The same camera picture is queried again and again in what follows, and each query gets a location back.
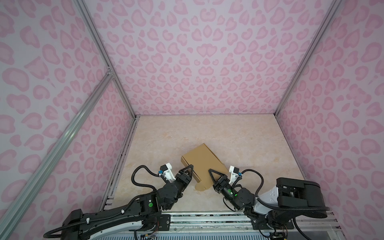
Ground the aluminium left corner post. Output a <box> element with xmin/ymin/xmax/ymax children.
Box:
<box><xmin>73</xmin><ymin>0</ymin><xmax>136</xmax><ymax>119</ymax></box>

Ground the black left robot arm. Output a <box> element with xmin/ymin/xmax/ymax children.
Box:
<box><xmin>57</xmin><ymin>165</ymin><xmax>194</xmax><ymax>240</ymax></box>

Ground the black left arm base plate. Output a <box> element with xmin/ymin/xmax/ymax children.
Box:
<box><xmin>150</xmin><ymin>214</ymin><xmax>171</xmax><ymax>232</ymax></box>

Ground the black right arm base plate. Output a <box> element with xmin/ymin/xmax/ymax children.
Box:
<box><xmin>248</xmin><ymin>213</ymin><xmax>294</xmax><ymax>231</ymax></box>

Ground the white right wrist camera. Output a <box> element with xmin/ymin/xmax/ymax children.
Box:
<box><xmin>229</xmin><ymin>166</ymin><xmax>242</xmax><ymax>185</ymax></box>

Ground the aluminium corner post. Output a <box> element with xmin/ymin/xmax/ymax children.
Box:
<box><xmin>274</xmin><ymin>0</ymin><xmax>344</xmax><ymax>119</ymax></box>
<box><xmin>73</xmin><ymin>0</ymin><xmax>136</xmax><ymax>119</ymax></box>

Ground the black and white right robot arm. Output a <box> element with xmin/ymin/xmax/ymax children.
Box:
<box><xmin>209</xmin><ymin>167</ymin><xmax>330</xmax><ymax>230</ymax></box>

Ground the brown cardboard box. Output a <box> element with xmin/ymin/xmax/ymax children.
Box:
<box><xmin>181</xmin><ymin>144</ymin><xmax>229</xmax><ymax>192</ymax></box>

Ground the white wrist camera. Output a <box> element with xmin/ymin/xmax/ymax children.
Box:
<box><xmin>229</xmin><ymin>166</ymin><xmax>242</xmax><ymax>185</ymax></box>
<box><xmin>158</xmin><ymin>163</ymin><xmax>176</xmax><ymax>183</ymax></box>

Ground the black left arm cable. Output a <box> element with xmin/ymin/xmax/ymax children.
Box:
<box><xmin>131</xmin><ymin>164</ymin><xmax>161</xmax><ymax>191</ymax></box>

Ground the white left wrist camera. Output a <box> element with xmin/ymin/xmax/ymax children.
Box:
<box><xmin>158</xmin><ymin>163</ymin><xmax>176</xmax><ymax>183</ymax></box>

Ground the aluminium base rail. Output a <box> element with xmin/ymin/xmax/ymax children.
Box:
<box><xmin>79</xmin><ymin>209</ymin><xmax>347</xmax><ymax>240</ymax></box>

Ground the aluminium right corner post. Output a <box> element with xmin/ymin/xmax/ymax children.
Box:
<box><xmin>274</xmin><ymin>0</ymin><xmax>344</xmax><ymax>119</ymax></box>

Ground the aluminium diagonal frame bar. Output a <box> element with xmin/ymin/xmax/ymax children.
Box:
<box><xmin>0</xmin><ymin>71</ymin><xmax>114</xmax><ymax>238</ymax></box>

